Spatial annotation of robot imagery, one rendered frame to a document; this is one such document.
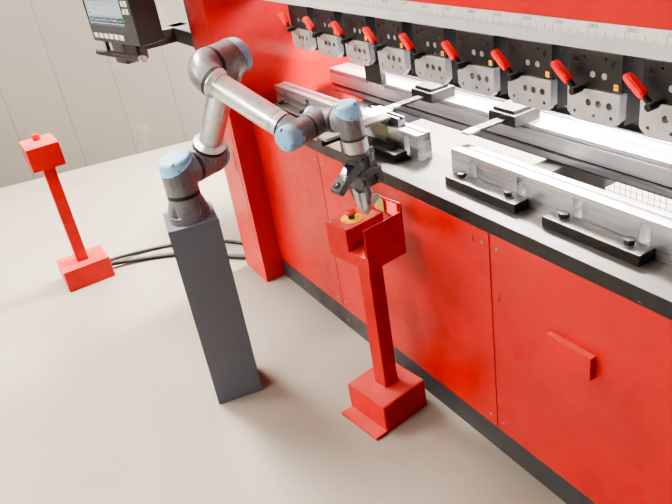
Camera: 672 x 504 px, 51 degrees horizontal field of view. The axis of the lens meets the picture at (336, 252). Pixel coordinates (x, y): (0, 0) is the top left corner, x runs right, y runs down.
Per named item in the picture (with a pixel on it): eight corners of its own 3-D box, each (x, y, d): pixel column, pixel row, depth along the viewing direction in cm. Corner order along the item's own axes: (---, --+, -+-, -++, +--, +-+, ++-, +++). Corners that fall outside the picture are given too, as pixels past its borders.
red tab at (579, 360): (545, 354, 189) (545, 333, 186) (550, 350, 190) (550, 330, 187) (589, 381, 178) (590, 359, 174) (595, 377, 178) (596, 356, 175)
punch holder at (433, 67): (416, 78, 215) (410, 23, 207) (437, 71, 218) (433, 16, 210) (447, 86, 203) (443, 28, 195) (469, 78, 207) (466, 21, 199)
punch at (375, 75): (366, 86, 248) (363, 60, 244) (371, 85, 249) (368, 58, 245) (382, 91, 240) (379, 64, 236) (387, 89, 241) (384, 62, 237)
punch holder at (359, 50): (347, 60, 246) (340, 12, 238) (367, 54, 250) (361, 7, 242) (370, 66, 235) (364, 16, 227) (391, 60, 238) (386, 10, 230)
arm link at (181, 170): (158, 195, 243) (147, 159, 237) (186, 180, 252) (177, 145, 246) (181, 200, 236) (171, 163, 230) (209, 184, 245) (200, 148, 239)
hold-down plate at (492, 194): (445, 184, 216) (444, 175, 214) (458, 179, 218) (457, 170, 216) (514, 214, 192) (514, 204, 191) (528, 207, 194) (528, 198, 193)
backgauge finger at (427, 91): (378, 109, 254) (377, 96, 252) (434, 90, 264) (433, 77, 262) (398, 116, 245) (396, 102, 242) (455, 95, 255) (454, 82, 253)
